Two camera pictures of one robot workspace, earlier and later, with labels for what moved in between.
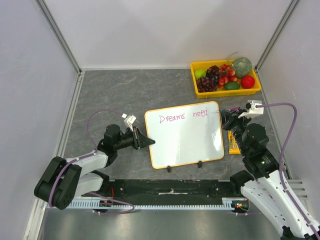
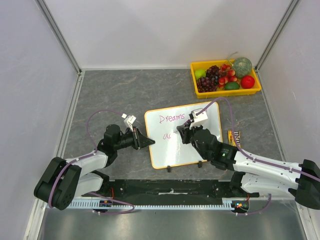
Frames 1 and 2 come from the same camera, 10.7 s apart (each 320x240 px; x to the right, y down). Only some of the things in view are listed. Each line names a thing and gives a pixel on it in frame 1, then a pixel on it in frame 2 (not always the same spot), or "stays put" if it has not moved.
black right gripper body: (227, 119) → (187, 133)
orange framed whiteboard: (185, 134) stays put
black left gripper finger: (143, 141) stays put
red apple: (247, 81) stays put
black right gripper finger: (227, 118) → (184, 132)
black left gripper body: (129, 139) stays put
